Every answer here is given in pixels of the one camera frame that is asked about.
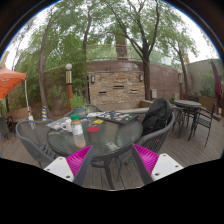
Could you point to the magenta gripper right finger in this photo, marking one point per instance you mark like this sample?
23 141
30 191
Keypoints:
152 166

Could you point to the right wooden lamp post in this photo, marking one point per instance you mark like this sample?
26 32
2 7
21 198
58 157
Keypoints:
180 78

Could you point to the black backpack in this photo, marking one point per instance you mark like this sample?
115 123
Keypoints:
157 117

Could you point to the grey mesh chair left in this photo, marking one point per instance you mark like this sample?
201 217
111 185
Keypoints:
33 135

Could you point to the round glass patio table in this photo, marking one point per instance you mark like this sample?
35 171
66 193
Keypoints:
111 141

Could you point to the black game board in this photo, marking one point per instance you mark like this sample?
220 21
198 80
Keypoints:
118 117

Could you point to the stone brick wall fountain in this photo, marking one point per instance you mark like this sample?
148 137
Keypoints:
116 84

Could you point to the red round coaster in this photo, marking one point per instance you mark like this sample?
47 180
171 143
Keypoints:
93 129

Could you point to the wooden lamp post globe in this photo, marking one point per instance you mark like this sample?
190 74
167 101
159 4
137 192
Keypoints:
68 68

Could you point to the magazine on table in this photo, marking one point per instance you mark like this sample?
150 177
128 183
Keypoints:
58 124

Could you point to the black metal chair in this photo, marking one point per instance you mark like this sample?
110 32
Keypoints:
202 117

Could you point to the grey mesh chair far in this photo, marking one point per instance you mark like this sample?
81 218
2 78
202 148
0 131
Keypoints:
83 111

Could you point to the grey mesh chair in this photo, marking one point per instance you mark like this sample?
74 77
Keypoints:
152 141
33 135
83 111

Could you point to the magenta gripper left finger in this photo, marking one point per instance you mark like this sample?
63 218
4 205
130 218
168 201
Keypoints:
74 167

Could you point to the grey mesh chair right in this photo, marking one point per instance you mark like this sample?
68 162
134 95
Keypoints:
152 141

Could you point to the yellow card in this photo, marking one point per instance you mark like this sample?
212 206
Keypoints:
98 121

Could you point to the blue yellow striped bollard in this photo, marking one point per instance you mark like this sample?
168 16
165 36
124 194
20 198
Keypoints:
44 113

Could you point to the clear bottle green cap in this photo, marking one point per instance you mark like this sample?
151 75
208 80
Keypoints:
77 131

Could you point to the closed maroon parasol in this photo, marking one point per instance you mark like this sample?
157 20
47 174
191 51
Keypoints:
218 89

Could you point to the white mug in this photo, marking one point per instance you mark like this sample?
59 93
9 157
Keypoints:
66 125

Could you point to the orange canopy tent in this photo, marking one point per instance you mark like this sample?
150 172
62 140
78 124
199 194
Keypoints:
9 80

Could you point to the potted green plant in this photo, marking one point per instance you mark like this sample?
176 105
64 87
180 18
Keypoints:
77 101

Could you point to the far round patio table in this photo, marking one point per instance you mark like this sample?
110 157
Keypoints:
183 107

